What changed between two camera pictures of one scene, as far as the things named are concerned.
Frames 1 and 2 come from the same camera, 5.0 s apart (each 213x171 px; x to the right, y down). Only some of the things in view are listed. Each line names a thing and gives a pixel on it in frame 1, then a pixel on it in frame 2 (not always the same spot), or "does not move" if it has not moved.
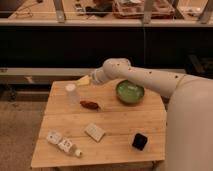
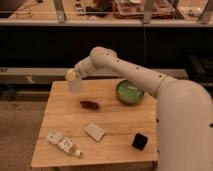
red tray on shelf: [135, 9] does not move
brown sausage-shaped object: [89, 105] does not move
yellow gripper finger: [84, 81] → [71, 75]
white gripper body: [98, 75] → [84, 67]
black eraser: [139, 141] does not move
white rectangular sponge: [93, 131] does not move
